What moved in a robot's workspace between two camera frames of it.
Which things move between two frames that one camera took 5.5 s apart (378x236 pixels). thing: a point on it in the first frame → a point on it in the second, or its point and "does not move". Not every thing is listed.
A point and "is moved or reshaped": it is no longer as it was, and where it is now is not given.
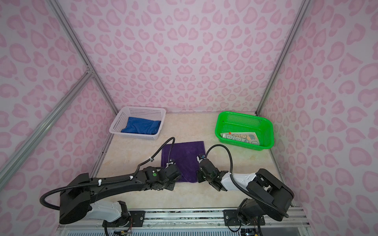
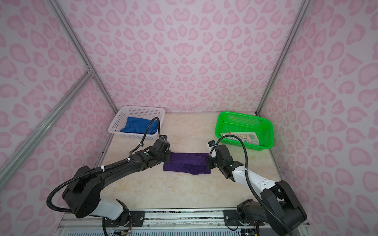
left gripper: [172, 189] → [169, 160]
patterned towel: [249, 137] does not move
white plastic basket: [122, 113] does not move
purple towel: [184, 155] is moved or reshaped
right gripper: [198, 178] → [209, 164]
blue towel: [139, 125] does not move
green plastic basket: [230, 122] does not move
